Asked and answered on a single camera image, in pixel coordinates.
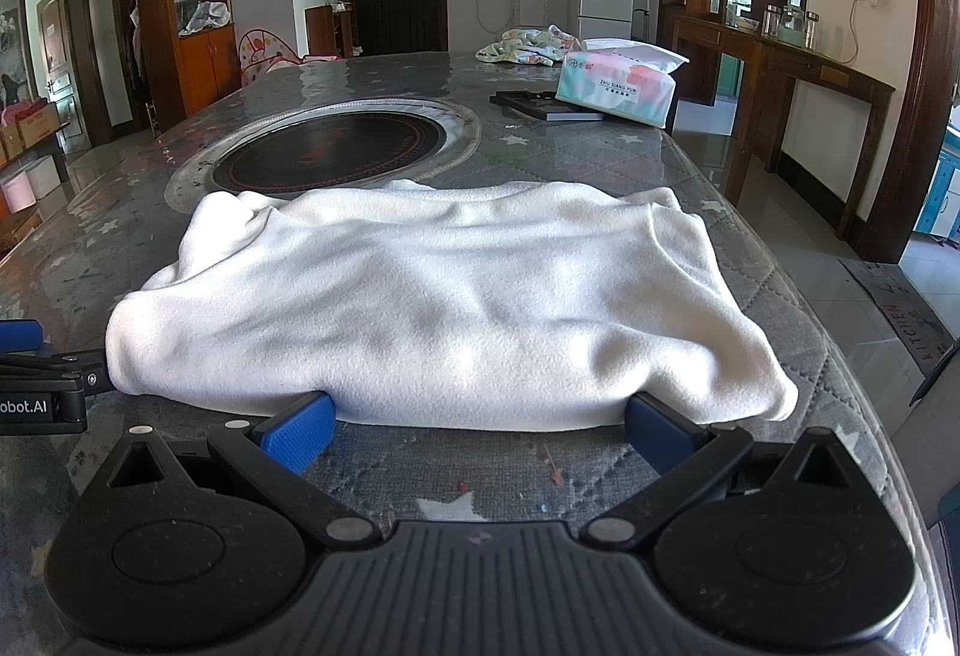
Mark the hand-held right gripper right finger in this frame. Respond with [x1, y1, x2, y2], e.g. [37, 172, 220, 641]
[581, 392, 860, 550]

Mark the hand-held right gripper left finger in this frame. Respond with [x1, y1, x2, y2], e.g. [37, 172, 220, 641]
[107, 392, 382, 550]

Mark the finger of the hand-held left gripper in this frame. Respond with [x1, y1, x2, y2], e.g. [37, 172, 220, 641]
[0, 350, 112, 395]
[0, 320, 44, 352]

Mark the white garment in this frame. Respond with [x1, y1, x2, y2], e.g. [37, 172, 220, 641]
[105, 178, 798, 433]

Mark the white storage box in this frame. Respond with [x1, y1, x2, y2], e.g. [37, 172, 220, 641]
[0, 155, 61, 214]

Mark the cardboard box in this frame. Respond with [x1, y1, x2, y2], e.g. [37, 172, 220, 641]
[0, 101, 65, 168]

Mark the grey kitchen floor mat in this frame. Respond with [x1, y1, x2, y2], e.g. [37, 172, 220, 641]
[838, 257, 955, 376]

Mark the round black induction cooktop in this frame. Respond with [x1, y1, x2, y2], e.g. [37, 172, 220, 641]
[165, 97, 481, 214]

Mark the tall wooden shelf cabinet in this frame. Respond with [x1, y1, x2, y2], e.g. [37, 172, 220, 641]
[133, 0, 242, 132]

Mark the pastel tissue pack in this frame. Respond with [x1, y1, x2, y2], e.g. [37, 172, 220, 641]
[555, 38, 689, 130]

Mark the black flat tray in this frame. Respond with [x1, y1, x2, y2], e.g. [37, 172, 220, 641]
[489, 89, 607, 123]

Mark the polka dot play tent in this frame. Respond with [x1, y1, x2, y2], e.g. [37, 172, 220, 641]
[238, 28, 340, 92]

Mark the blue cabinet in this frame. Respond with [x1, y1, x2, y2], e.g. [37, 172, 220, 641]
[913, 131, 960, 244]

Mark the wooden console table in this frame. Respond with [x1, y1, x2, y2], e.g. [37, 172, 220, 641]
[670, 14, 897, 242]

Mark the small wooden side cabinet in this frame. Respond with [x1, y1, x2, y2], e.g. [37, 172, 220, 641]
[305, 3, 355, 59]

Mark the floral crumpled cloth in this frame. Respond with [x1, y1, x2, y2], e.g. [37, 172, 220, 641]
[477, 25, 586, 66]

